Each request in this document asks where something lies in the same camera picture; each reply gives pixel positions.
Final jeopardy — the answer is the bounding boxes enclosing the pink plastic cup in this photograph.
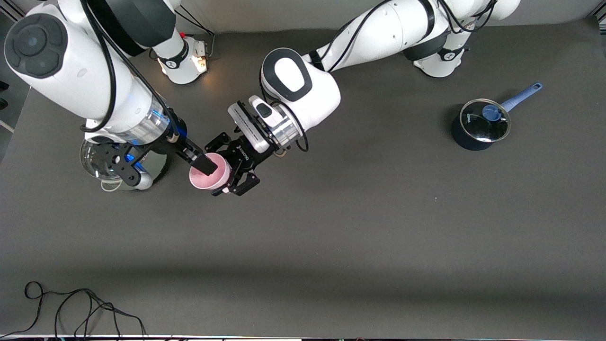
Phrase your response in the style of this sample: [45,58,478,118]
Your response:
[189,152,232,190]

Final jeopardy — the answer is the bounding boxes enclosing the black right arm base cables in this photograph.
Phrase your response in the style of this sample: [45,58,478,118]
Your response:
[174,6,216,58]

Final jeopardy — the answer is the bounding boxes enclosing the glass lid with blue knob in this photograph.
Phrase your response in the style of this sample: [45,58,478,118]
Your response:
[460,99,512,144]

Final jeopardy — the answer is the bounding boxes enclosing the glass lid with tan knob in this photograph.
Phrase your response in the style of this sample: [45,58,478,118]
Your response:
[80,140,114,181]

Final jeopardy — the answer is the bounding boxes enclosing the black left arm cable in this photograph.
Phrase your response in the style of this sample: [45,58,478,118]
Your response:
[258,0,498,153]

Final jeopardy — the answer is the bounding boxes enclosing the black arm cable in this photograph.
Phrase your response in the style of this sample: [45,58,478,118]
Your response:
[258,0,498,153]
[79,0,188,143]

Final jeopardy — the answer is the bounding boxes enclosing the dark blue saucepan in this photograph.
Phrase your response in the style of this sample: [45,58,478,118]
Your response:
[451,83,543,152]

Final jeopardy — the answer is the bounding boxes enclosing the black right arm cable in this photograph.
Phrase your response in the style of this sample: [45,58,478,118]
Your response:
[79,0,188,143]

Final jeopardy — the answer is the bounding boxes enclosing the grey stock pot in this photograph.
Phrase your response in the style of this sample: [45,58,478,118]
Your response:
[80,140,168,192]

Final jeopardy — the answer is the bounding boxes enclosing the thin black loose cable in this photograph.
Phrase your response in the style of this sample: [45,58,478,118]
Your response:
[0,281,147,340]

